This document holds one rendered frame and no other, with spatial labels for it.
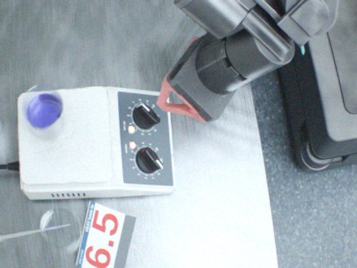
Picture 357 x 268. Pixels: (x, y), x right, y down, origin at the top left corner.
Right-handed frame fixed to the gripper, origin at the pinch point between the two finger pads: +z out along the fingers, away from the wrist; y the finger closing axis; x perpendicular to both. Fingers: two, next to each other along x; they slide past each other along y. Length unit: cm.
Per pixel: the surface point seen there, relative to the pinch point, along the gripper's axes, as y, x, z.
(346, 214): -50, 67, 52
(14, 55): -0.7, -17.1, 20.6
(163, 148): 1.4, 5.3, 7.4
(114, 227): 11.8, 7.5, 13.0
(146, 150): 4.4, 3.1, 5.7
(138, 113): 0.5, -0.1, 7.0
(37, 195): 15.0, -2.7, 15.3
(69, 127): 7.8, -5.8, 8.6
